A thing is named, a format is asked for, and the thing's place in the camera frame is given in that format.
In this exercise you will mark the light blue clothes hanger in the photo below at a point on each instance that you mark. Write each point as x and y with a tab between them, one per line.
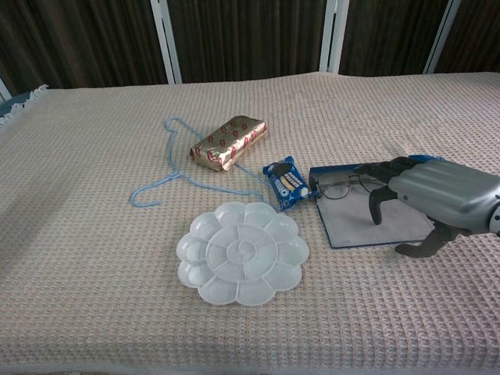
148	204

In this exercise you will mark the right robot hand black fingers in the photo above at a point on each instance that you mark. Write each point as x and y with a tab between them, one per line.
441	191

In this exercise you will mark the eyeglasses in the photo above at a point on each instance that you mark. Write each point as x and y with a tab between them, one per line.
336	189

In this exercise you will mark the white flower-shaped paint palette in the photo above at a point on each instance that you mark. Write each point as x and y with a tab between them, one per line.
242	254

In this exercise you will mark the beige waffle fringed cloth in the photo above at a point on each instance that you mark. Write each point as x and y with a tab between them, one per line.
97	234

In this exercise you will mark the blue Oreo cookie packet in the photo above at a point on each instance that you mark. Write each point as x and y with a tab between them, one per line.
287	183

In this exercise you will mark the gold red snack package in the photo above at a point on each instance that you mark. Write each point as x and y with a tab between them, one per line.
230	142

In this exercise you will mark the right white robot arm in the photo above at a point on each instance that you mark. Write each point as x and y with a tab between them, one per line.
496	218

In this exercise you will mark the white metal frame post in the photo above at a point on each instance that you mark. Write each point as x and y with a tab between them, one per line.
3	90
166	39
334	35
443	35

